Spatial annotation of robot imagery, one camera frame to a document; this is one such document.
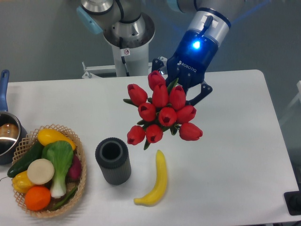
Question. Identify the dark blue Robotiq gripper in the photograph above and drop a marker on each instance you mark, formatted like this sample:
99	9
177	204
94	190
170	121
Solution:
195	52

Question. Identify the red tulip bouquet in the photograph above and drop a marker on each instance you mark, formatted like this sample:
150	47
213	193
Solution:
165	110

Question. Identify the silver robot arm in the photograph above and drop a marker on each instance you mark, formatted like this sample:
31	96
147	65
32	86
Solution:
129	31

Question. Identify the dark grey ribbed vase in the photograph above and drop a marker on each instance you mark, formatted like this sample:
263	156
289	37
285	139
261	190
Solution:
112	156

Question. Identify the yellow banana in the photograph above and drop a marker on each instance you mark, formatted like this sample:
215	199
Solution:
159	189

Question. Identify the green bok choy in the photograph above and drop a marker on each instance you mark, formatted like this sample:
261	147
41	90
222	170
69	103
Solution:
60	154

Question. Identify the purple red onion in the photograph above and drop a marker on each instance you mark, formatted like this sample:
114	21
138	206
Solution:
75	169

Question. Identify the yellow squash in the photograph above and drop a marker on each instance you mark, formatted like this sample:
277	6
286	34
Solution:
48	136

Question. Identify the woven wicker basket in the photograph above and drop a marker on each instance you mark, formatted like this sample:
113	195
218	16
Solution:
24	146

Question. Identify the dark green cucumber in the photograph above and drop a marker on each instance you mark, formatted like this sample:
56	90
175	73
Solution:
34	153

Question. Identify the black device at table edge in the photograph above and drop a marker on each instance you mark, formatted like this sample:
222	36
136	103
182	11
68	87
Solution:
293	202

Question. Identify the green bean pod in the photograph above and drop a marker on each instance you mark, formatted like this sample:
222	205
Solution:
65	199

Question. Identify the orange fruit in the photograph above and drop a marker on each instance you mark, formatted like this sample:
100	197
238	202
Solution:
37	198

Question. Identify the yellow bell pepper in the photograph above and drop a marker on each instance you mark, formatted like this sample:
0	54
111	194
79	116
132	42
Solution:
21	183

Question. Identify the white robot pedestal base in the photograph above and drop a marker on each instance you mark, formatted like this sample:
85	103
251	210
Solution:
127	62

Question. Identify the blue handled saucepan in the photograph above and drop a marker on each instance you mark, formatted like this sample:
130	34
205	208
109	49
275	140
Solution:
11	130

